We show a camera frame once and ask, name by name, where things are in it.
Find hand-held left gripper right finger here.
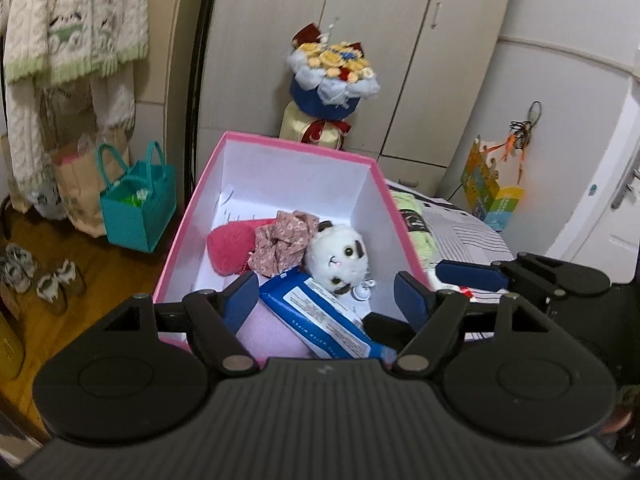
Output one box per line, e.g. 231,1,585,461
392,270,551,376

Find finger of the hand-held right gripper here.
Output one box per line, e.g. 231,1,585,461
434,252,551,296
362,312,419,354

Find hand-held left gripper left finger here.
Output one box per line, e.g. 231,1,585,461
102,270,261,375

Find pink fuzzy pouch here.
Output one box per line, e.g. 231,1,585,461
206,218,276,277

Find pink floral scrunchie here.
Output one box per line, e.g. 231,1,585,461
245,209,321,279

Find blue wet wipes pack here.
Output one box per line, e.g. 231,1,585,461
258,267,396,360

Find white panda plush toy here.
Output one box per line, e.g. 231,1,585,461
304,220,373,303

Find pink cardboard box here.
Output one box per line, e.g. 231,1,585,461
151,130,436,367

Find colourful paper gift bag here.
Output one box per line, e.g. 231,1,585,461
459,134,526,231

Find white door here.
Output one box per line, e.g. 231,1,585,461
544,72,640,287

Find teal tote bag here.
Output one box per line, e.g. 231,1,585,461
95,140,177,254

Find hanging orange tassel ornament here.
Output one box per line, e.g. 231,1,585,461
487,101,544,184

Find cream box with red ribbon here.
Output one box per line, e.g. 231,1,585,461
278,102,347,152

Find brown fuzzy slippers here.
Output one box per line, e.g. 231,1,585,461
34,258,88,317

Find brown paper bag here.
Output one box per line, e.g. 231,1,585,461
52,129,132,239

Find grey white sneakers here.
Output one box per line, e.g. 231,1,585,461
0,242,41,294

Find yellow flower bouquet blue wrap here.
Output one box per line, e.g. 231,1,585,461
286,22,382,137

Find white fuzzy hanging garment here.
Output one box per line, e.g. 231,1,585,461
4,60,137,213

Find white wardrobe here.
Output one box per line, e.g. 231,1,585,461
197,0,519,197

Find cream knit sweater green trim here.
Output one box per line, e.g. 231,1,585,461
0,0,150,87

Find metal door handle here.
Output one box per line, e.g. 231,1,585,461
610,159,640,211

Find black vertical frame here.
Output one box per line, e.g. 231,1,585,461
184,0,224,197

